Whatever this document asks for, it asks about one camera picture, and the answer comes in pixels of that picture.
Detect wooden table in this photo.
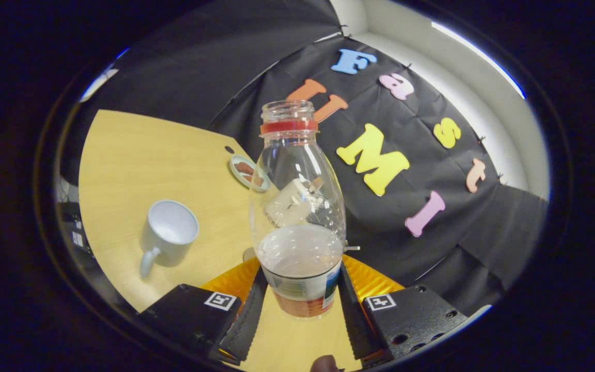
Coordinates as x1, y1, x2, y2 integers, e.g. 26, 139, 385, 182
78, 108, 363, 372

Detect clear plastic juice bottle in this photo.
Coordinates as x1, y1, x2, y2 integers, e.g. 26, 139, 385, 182
250, 100, 347, 318

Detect brown food pieces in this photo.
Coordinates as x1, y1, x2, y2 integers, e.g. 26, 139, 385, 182
236, 162, 265, 187

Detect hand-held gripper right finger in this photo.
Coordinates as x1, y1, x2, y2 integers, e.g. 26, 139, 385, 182
338, 255, 468, 362

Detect white ceramic cup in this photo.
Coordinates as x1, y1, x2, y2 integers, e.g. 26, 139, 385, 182
139, 199, 200, 280

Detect round plate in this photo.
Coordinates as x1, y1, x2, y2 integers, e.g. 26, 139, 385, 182
229, 154, 271, 193

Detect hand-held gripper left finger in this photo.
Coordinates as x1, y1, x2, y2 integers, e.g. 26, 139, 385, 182
140, 257, 270, 365

